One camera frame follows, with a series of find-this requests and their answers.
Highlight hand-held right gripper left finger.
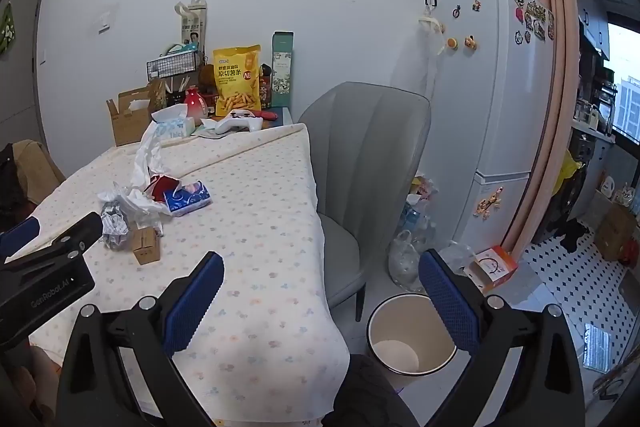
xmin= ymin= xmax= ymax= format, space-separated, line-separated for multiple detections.
xmin=56 ymin=251 xmax=226 ymax=427

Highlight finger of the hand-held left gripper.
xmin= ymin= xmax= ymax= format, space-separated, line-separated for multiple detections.
xmin=0 ymin=217 xmax=42 ymax=260
xmin=47 ymin=211 xmax=104 ymax=260

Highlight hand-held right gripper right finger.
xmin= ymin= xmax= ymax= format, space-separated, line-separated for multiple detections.
xmin=417 ymin=248 xmax=586 ymax=427

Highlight clear plastic wrapper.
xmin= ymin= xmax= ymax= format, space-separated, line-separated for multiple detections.
xmin=100 ymin=202 xmax=132 ymax=253

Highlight beige waste bin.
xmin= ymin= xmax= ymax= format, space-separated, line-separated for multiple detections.
xmin=366 ymin=294 xmax=458 ymax=390

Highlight small cardboard box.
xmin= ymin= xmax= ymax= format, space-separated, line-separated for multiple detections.
xmin=131 ymin=227 xmax=163 ymax=265

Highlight red torn wrapper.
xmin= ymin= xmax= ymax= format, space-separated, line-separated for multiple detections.
xmin=145 ymin=174 xmax=182 ymax=202

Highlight white plastic bag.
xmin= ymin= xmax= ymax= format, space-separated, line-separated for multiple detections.
xmin=97 ymin=121 xmax=168 ymax=233

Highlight blue tissue packet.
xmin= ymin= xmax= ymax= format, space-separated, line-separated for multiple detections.
xmin=164 ymin=179 xmax=212 ymax=218

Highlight person's left hand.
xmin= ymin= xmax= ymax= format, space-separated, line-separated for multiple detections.
xmin=15 ymin=347 xmax=63 ymax=423

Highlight black clothing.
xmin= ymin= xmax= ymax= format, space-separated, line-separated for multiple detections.
xmin=0 ymin=144 xmax=26 ymax=228

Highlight orange and white box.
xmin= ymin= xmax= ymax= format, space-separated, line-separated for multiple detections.
xmin=462 ymin=246 xmax=519 ymax=293

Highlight clear plastic bag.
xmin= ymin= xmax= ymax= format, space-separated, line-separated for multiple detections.
xmin=388 ymin=229 xmax=431 ymax=293

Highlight brown armchair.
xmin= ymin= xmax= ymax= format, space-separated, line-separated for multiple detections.
xmin=12 ymin=139 xmax=66 ymax=202

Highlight dotted cream tablecloth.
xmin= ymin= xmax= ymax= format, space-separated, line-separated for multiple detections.
xmin=15 ymin=123 xmax=351 ymax=420

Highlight plastic water bottle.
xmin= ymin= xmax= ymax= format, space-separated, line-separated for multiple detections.
xmin=400 ymin=202 xmax=426 ymax=233

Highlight open cardboard box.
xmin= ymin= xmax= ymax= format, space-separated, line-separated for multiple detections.
xmin=106 ymin=79 xmax=166 ymax=146

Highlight gold figure fridge magnets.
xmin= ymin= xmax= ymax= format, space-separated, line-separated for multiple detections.
xmin=475 ymin=187 xmax=505 ymax=220

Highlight person's dark trousers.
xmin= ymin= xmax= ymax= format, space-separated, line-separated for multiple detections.
xmin=322 ymin=354 xmax=421 ymax=427

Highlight bag of colourful packets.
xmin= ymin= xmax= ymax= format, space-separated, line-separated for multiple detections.
xmin=407 ymin=176 xmax=440 ymax=208

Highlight blue tissue box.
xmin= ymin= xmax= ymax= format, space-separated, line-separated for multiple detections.
xmin=151 ymin=103 xmax=197 ymax=140

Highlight grey door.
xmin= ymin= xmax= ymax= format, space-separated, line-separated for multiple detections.
xmin=0 ymin=0 xmax=46 ymax=142

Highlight black crumpled cloth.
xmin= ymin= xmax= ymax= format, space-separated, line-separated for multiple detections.
xmin=545 ymin=219 xmax=591 ymax=253

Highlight black pen holder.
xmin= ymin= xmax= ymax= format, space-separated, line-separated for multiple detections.
xmin=165 ymin=77 xmax=191 ymax=106

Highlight red vase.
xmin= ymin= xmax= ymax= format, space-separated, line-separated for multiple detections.
xmin=184 ymin=88 xmax=210 ymax=120

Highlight grey chair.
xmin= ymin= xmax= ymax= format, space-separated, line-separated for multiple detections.
xmin=297 ymin=82 xmax=432 ymax=322

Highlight yellow plastic bag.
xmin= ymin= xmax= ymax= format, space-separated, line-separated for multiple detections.
xmin=552 ymin=149 xmax=583 ymax=195

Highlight large cardboard box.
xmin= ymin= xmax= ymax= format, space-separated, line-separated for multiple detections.
xmin=592 ymin=202 xmax=638 ymax=263

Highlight white game controller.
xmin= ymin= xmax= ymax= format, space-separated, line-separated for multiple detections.
xmin=212 ymin=109 xmax=264 ymax=134

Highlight dark washing machine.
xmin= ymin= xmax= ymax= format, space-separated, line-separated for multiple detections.
xmin=560 ymin=129 xmax=608 ymax=220

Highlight white fridge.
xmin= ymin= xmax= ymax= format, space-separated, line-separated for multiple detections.
xmin=419 ymin=0 xmax=557 ymax=253

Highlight green hanging decoration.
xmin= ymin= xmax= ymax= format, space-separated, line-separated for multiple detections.
xmin=0 ymin=2 xmax=16 ymax=55

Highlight yellow snack bag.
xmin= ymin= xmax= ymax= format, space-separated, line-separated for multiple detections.
xmin=213 ymin=45 xmax=262 ymax=116

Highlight dark red tin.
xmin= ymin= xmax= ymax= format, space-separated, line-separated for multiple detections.
xmin=258 ymin=64 xmax=273 ymax=110

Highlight kitchen rack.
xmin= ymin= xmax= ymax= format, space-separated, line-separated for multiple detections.
xmin=572 ymin=79 xmax=618 ymax=135

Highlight tall green box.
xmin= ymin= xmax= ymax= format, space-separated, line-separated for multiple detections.
xmin=271 ymin=31 xmax=295 ymax=108

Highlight translucent hanging bag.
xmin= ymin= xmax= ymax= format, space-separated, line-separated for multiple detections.
xmin=390 ymin=14 xmax=446 ymax=100

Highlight window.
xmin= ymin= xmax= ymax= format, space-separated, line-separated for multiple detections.
xmin=602 ymin=22 xmax=640 ymax=142

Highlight cluster of fridge magnets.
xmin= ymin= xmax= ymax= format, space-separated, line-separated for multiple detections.
xmin=514 ymin=0 xmax=556 ymax=45

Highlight black wire basket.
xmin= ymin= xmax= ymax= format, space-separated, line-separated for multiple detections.
xmin=146 ymin=51 xmax=200 ymax=82

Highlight paper bag with handles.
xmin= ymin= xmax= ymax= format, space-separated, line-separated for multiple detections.
xmin=174 ymin=0 xmax=208 ymax=50

